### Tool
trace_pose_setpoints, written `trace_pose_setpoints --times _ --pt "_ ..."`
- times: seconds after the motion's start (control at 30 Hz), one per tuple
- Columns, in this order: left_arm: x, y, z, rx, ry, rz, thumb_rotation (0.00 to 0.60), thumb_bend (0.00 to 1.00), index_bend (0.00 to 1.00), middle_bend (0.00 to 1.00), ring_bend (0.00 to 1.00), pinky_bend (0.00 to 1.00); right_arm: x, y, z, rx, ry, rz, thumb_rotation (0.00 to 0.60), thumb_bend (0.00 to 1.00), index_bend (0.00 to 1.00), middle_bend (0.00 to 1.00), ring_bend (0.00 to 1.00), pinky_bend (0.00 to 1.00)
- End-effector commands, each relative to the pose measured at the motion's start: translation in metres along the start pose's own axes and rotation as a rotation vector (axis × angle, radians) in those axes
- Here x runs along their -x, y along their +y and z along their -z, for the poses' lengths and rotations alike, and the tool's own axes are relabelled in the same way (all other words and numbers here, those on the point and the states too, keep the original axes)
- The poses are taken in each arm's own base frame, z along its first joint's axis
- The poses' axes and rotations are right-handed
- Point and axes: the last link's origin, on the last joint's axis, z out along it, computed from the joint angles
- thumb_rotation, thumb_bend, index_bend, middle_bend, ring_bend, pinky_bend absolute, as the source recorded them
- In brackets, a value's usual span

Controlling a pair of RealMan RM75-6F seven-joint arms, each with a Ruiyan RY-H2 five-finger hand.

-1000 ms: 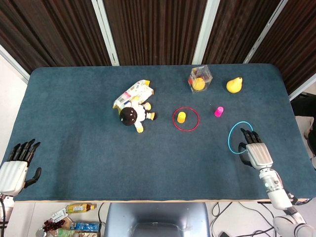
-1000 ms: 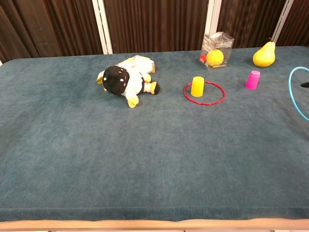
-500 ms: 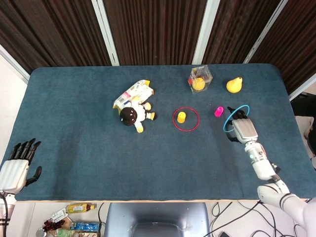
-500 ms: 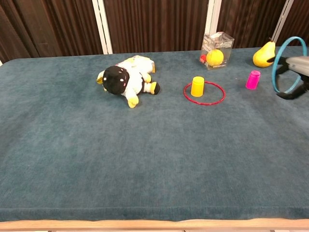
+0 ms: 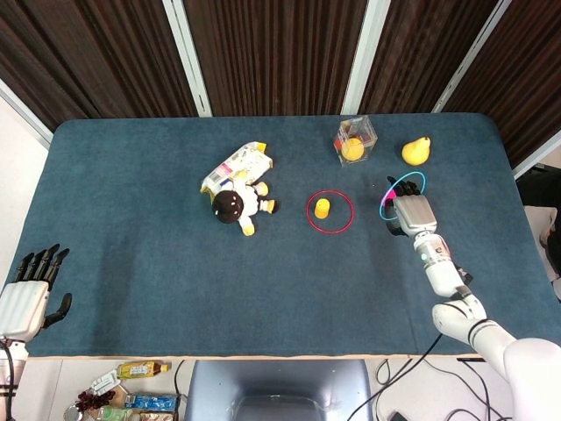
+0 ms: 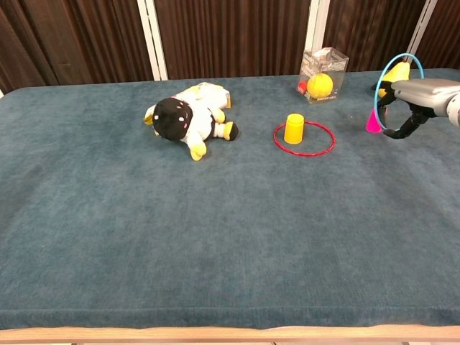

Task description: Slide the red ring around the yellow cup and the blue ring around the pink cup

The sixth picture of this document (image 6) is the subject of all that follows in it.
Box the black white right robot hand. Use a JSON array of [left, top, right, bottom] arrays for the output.
[[372, 78, 460, 140]]

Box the blue plastic ring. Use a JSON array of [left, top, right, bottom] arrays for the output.
[[373, 52, 425, 131]]

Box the red plastic ring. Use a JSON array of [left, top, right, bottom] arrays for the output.
[[272, 121, 336, 157]]

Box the pink plastic cup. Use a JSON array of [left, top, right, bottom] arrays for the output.
[[365, 109, 382, 134]]

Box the yellow plastic cup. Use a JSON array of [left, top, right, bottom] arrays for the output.
[[283, 113, 305, 144]]

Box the yellow toy pear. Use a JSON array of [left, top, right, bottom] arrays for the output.
[[377, 60, 411, 100]]

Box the yellow ball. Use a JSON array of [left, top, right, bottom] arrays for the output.
[[306, 73, 334, 100]]

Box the clear plastic box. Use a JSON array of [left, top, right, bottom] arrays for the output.
[[296, 46, 350, 105]]

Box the black-haired plush doll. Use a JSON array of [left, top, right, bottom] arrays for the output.
[[144, 96, 240, 162]]

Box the blue table cloth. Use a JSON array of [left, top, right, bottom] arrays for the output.
[[0, 68, 460, 331]]

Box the white frame post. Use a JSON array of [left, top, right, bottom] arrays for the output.
[[405, 0, 438, 69], [136, 0, 169, 81], [308, 0, 331, 55]]

